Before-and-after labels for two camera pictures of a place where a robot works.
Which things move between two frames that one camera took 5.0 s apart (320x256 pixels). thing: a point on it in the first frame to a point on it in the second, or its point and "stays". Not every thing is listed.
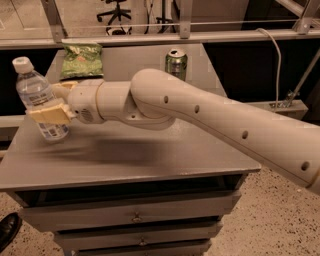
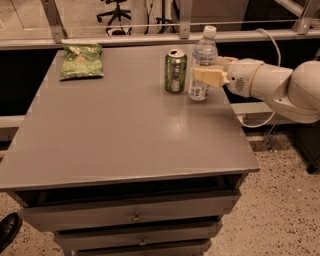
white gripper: [83, 100] to [240, 77]
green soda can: [176, 63] stays
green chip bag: [83, 59] stays
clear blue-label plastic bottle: [35, 93] to [205, 54]
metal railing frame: [307, 27] stays
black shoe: [10, 226] stays
